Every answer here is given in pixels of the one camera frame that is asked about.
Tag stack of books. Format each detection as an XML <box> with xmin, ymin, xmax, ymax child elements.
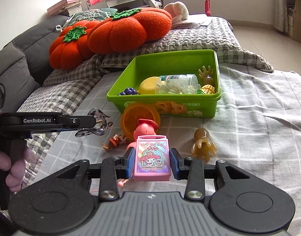
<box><xmin>47</xmin><ymin>0</ymin><xmax>79</xmax><ymax>16</ymax></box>

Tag pink pig figure toy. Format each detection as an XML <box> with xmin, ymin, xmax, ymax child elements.
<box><xmin>118</xmin><ymin>119</ymin><xmax>159</xmax><ymax>187</ymax></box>

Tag orange plastic cup toy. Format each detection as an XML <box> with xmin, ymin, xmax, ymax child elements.
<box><xmin>120</xmin><ymin>102</ymin><xmax>162</xmax><ymax>142</ymax></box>

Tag silver foil candy wrapper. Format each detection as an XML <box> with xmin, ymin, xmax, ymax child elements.
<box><xmin>75</xmin><ymin>108</ymin><xmax>113</xmax><ymax>137</ymax></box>

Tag purple toy grapes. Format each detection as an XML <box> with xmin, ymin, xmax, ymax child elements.
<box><xmin>118</xmin><ymin>87</ymin><xmax>138</xmax><ymax>95</ymax></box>

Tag teal patterned cushion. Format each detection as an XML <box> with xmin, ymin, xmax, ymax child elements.
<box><xmin>63</xmin><ymin>8</ymin><xmax>118</xmax><ymax>29</ymax></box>

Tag brown antler hand toy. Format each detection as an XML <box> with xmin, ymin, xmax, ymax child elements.
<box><xmin>198</xmin><ymin>65</ymin><xmax>215</xmax><ymax>86</ymax></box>

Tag pink cartoon eraser box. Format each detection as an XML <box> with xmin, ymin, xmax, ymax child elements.
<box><xmin>133</xmin><ymin>135</ymin><xmax>171</xmax><ymax>182</ymax></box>

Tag small orange pumpkin pillow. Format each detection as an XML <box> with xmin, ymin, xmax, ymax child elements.
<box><xmin>49</xmin><ymin>20</ymin><xmax>100</xmax><ymax>70</ymax></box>

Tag yellow round plastic lid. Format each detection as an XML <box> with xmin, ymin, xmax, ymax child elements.
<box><xmin>138</xmin><ymin>76</ymin><xmax>158</xmax><ymax>95</ymax></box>

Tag checkered grey blanket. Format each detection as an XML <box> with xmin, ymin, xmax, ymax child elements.
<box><xmin>16</xmin><ymin>16</ymin><xmax>275</xmax><ymax>185</ymax></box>

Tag green plastic storage box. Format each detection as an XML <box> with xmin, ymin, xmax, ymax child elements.
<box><xmin>107</xmin><ymin>50</ymin><xmax>221</xmax><ymax>118</ymax></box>

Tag small brown figurine toy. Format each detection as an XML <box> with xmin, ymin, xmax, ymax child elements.
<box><xmin>102</xmin><ymin>134</ymin><xmax>126</xmax><ymax>151</ymax></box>

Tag toy corn cob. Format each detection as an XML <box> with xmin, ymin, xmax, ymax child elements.
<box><xmin>197</xmin><ymin>84</ymin><xmax>215</xmax><ymax>95</ymax></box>

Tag pink white plush toy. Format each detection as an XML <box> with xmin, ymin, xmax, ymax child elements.
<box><xmin>163</xmin><ymin>1</ymin><xmax>200</xmax><ymax>29</ymax></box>

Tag light plaid bed sheet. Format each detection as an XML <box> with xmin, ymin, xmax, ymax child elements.
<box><xmin>36</xmin><ymin>64</ymin><xmax>301</xmax><ymax>235</ymax></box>

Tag amber rubber octopus toy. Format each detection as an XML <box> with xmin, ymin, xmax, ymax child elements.
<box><xmin>191</xmin><ymin>128</ymin><xmax>217</xmax><ymax>162</ymax></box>

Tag large orange pumpkin pillow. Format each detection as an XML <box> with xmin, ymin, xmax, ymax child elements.
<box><xmin>87</xmin><ymin>7</ymin><xmax>172</xmax><ymax>54</ymax></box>

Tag person's left hand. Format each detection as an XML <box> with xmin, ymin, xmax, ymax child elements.
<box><xmin>0</xmin><ymin>141</ymin><xmax>38</xmax><ymax>193</ymax></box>

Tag clear cotton swab jar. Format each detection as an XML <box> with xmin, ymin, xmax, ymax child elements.
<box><xmin>157</xmin><ymin>74</ymin><xmax>201</xmax><ymax>94</ymax></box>

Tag grey sofa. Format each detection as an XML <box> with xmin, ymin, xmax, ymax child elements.
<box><xmin>0</xmin><ymin>15</ymin><xmax>68</xmax><ymax>112</ymax></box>

